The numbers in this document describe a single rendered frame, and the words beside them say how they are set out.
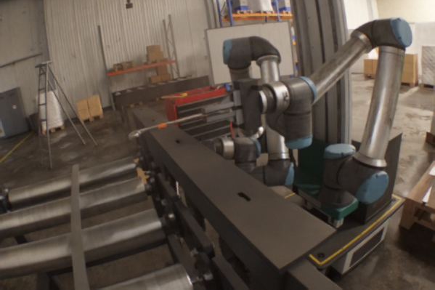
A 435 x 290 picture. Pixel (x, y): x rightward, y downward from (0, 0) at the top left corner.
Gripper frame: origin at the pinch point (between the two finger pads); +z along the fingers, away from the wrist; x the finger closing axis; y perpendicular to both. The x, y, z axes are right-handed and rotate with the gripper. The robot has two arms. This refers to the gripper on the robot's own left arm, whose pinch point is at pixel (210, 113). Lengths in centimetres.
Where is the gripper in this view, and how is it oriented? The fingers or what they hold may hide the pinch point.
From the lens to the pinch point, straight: 60.3
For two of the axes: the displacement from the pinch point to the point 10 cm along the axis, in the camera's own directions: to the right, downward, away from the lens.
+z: -8.9, 2.5, -3.9
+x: 1.4, 9.5, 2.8
